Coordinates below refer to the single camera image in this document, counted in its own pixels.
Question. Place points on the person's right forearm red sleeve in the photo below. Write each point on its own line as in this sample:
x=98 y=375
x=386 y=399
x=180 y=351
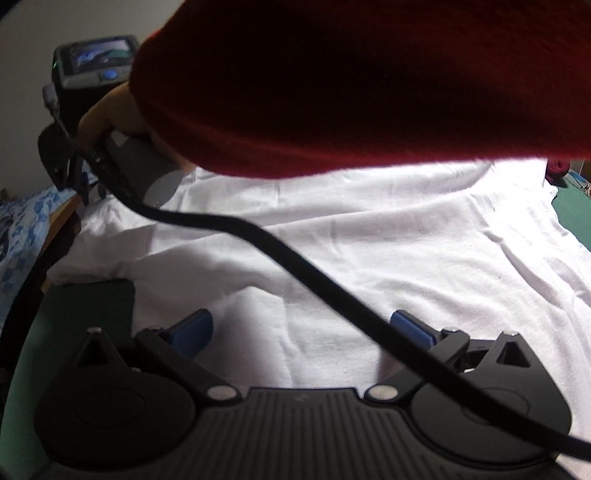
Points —
x=346 y=83

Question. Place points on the gold patterned item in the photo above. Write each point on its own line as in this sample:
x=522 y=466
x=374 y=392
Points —
x=585 y=187

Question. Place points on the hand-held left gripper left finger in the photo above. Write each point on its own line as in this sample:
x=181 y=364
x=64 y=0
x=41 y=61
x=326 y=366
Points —
x=196 y=330

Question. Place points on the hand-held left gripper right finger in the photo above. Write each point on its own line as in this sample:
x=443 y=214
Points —
x=408 y=325

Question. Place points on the person's right hand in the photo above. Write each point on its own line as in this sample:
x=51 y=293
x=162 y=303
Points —
x=113 y=110

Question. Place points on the blue patterned cloth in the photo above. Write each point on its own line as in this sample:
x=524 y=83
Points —
x=23 y=230

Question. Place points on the green table cover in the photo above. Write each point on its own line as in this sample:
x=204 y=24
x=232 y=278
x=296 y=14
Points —
x=83 y=304

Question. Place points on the white shirt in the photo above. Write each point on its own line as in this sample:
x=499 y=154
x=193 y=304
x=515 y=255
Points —
x=369 y=240

